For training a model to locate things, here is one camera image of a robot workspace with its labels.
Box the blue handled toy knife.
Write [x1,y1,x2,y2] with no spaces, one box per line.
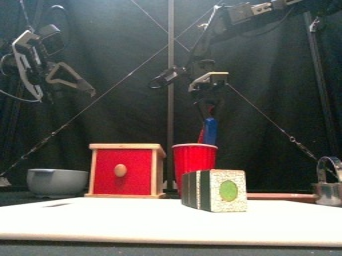
[203,116,219,146]

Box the vertical metal frame pole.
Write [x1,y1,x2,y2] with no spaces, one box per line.
[166,0,176,192]

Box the grey bowl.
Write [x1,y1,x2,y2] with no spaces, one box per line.
[25,168,89,198]

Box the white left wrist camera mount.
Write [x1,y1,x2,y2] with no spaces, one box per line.
[11,29,45,103]

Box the toy sushi piece green centre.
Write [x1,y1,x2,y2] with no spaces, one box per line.
[199,168,248,214]

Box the diagonal brace wire with turnbuckle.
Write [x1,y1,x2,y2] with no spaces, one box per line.
[128,0,342,181]

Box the white cutting board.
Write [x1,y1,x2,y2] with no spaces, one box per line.
[0,196,342,248]

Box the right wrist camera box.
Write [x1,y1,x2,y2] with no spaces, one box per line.
[187,70,230,93]

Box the thin toy sushi slice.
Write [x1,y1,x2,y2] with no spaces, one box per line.
[180,172,191,207]
[188,170,202,210]

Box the black clamp on pole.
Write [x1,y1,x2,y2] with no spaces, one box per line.
[148,66,187,90]

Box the wooden box with red drawer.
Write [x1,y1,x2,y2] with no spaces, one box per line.
[84,142,168,200]

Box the red plastic cup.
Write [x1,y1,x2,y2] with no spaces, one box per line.
[171,142,219,197]

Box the slanted metal frame post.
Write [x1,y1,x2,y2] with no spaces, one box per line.
[303,11,341,158]

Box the brown flat plate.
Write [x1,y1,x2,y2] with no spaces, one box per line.
[246,192,318,204]

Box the red utensil in cup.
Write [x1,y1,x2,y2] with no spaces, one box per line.
[196,127,207,145]

